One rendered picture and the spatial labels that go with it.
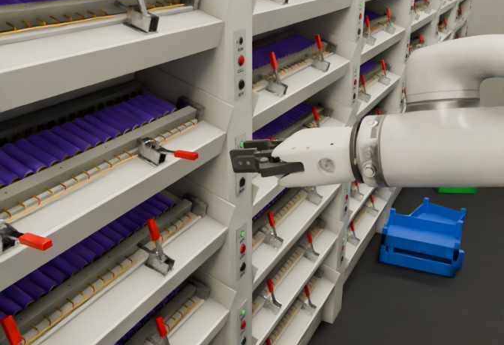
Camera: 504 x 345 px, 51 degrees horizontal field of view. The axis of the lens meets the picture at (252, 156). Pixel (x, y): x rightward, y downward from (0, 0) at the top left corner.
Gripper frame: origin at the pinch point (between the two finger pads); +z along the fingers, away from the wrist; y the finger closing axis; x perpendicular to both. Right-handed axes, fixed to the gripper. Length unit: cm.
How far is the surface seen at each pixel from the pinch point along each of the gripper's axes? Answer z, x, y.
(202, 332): 24.3, -37.8, 8.5
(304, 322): 33, -75, 63
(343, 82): 19, -8, 88
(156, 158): 15.3, 0.6, -1.4
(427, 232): 16, -89, 153
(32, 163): 22.2, 5.5, -16.2
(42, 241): 9.1, 0.9, -27.2
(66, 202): 17.4, 0.5, -16.8
